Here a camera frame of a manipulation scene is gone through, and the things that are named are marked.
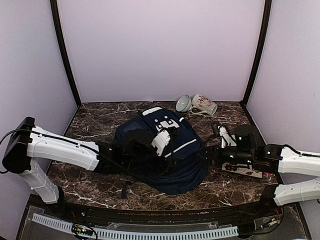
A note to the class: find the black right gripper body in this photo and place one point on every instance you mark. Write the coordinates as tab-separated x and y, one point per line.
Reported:
241	157

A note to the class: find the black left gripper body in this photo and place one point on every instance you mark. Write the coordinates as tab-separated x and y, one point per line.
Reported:
140	163

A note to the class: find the navy blue student backpack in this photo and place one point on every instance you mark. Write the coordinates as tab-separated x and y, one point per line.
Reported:
181	165

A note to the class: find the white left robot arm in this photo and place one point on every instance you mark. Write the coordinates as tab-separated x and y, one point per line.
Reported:
29	142

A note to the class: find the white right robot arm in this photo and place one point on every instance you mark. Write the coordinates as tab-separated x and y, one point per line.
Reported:
284	159

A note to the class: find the tipped celadon bowl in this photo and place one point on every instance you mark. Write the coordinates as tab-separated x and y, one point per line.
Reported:
183	104

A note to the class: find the white floral mug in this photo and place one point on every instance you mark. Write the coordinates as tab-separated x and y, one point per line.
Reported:
202	105

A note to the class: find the small green circuit board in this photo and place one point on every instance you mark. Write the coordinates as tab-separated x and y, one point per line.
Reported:
81	230

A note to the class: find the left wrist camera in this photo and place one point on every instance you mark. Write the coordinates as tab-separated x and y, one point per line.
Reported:
161	140

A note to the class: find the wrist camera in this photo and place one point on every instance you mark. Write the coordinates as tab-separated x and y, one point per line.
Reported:
161	140
226	138

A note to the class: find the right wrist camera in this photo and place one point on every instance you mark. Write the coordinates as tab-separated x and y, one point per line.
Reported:
226	138

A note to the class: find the black front rail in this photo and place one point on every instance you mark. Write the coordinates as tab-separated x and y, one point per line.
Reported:
239	214

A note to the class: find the grey slotted cable duct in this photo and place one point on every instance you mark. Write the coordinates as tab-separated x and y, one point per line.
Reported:
119	232

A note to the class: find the right black frame post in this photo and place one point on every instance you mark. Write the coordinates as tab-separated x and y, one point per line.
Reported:
258	52

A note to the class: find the black frame post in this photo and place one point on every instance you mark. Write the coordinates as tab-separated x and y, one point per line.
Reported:
63	51
258	52

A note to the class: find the left black frame post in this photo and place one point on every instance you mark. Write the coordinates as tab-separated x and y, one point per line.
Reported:
63	51

